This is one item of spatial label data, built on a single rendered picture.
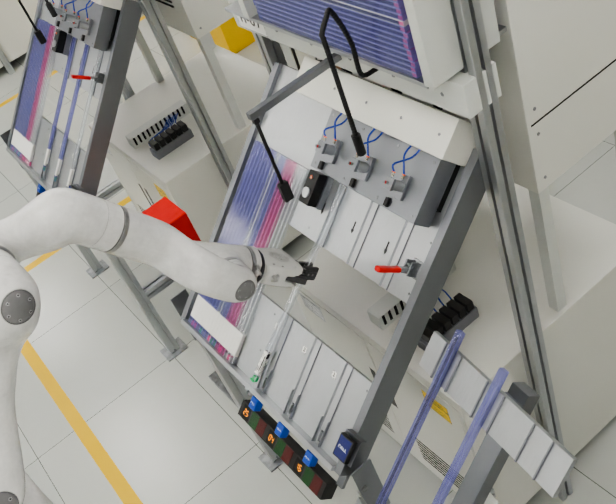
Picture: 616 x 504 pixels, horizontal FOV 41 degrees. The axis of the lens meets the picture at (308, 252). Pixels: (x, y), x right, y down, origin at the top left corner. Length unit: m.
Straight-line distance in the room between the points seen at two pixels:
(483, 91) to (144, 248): 0.66
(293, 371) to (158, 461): 1.16
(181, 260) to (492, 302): 0.85
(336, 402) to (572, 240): 0.79
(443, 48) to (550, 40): 0.29
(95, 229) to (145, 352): 1.86
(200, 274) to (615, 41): 0.93
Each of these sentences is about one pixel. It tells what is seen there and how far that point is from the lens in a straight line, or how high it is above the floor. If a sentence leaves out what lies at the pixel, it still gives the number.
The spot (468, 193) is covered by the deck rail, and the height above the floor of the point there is 1.13.
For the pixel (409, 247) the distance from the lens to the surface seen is 1.67.
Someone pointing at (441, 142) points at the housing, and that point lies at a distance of 1.56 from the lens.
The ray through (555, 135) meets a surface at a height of 1.11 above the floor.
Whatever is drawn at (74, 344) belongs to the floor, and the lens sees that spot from 3.55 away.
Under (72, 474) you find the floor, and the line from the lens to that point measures 3.11.
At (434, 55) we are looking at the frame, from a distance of 1.41.
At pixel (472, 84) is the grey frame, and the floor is 1.37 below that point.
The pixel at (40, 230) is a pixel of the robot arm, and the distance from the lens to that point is 1.46.
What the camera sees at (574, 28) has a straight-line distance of 1.69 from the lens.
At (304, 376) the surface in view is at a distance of 1.86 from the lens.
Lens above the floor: 2.15
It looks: 40 degrees down
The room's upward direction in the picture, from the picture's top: 23 degrees counter-clockwise
